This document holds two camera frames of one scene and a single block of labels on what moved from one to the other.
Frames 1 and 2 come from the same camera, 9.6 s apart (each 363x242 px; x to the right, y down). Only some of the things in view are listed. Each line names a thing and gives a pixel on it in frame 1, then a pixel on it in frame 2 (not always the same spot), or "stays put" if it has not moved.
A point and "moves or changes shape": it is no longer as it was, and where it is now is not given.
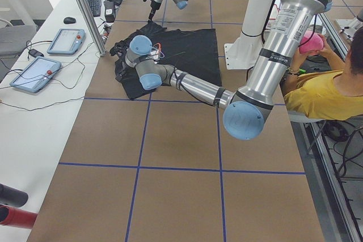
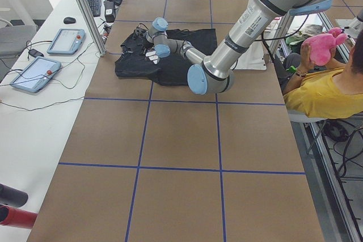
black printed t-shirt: (192, 51) moves or changes shape
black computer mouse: (69, 20) stays put
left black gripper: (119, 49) → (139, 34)
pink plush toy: (315, 43) → (321, 45)
